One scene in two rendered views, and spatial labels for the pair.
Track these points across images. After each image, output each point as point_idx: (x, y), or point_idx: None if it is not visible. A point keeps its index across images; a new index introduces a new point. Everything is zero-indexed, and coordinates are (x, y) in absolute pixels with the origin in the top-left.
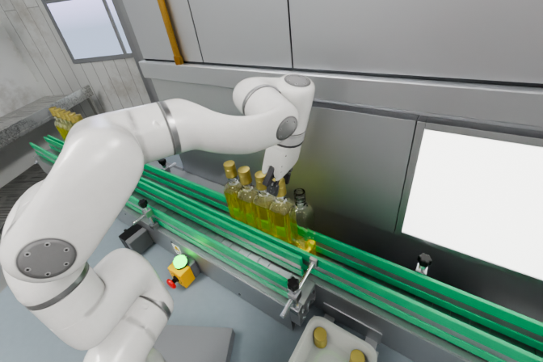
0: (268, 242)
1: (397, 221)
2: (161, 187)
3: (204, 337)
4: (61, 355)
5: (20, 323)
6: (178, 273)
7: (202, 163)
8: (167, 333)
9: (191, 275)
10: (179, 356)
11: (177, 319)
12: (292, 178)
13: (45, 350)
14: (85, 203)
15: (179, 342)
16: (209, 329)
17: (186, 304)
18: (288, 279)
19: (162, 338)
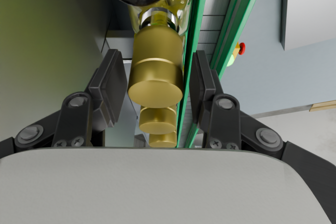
0: None
1: None
2: (176, 123)
3: None
4: (302, 67)
5: (278, 96)
6: (237, 51)
7: (127, 120)
8: (296, 16)
9: None
10: None
11: (269, 18)
12: (47, 37)
13: (297, 76)
14: None
15: None
16: None
17: (251, 21)
18: None
19: (302, 17)
